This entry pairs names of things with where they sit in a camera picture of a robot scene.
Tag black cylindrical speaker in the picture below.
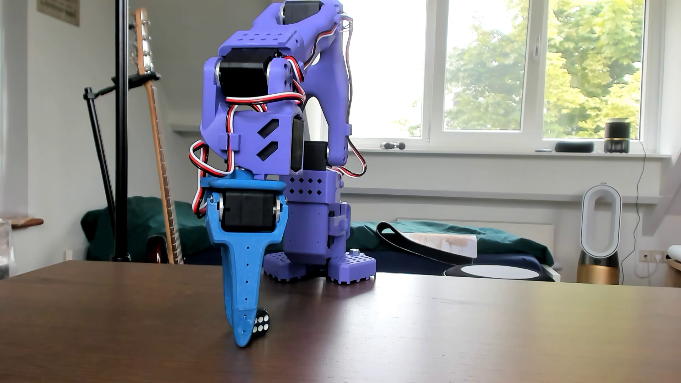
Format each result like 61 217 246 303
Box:
604 118 632 154

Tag thin black power cable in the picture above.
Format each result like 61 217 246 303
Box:
620 139 660 280

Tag black strap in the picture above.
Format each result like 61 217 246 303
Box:
376 221 475 266

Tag white gold bladeless fan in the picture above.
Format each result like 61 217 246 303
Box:
577 183 624 285

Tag dark blue mattress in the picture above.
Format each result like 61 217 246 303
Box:
183 250 543 275

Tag white window frame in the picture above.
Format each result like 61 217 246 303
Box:
323 0 666 152

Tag round black white tray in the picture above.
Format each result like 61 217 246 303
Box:
444 263 555 282

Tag wooden neck electric guitar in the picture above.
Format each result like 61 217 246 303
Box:
129 7 185 265

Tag blue gripper with motor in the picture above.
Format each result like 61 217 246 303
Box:
201 169 289 348

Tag framed wall picture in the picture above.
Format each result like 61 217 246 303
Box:
37 0 81 27

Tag red white black servo wires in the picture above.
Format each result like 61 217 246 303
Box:
189 13 368 219

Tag clear glass container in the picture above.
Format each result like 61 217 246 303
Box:
0 220 16 280

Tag black guitar stand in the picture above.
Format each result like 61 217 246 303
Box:
83 72 161 224

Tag purple robot arm with base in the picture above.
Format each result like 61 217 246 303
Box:
200 0 377 285

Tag black vertical pole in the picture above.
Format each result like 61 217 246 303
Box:
114 0 132 262

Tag open magazine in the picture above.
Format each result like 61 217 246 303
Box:
400 232 478 259

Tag wooden shelf board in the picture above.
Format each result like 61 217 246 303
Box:
0 214 45 230

